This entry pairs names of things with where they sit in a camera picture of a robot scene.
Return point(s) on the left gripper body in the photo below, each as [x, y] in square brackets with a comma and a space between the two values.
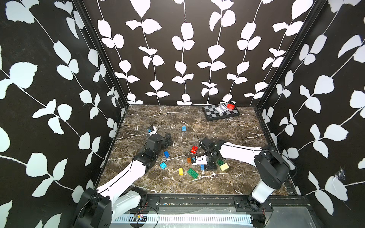
[163, 144]

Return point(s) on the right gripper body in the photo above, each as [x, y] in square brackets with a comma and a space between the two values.
[209, 162]

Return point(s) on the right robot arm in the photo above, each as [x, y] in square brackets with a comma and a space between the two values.
[270, 164]

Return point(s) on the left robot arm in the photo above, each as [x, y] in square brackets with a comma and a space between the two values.
[97, 208]

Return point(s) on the red lego brick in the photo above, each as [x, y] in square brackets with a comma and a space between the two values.
[194, 149]

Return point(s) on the cream lego brick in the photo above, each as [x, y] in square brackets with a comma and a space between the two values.
[224, 167]

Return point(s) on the cyan lego brick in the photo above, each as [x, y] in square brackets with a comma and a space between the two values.
[163, 166]

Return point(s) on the long green lego brick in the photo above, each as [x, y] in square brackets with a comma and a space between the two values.
[193, 173]

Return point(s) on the yellow lego brick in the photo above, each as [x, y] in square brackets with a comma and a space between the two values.
[180, 171]

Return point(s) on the black white chessboard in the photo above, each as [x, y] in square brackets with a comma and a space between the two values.
[211, 112]

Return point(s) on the playing card deck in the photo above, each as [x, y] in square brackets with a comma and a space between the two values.
[221, 109]

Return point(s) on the red block on chessboard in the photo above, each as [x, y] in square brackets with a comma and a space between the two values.
[231, 106]

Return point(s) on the white perforated strip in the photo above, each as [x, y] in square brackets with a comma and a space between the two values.
[153, 219]

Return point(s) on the small circuit board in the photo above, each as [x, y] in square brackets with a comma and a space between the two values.
[138, 218]

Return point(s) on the black mounting rail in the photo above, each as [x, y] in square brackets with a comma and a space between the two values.
[240, 202]

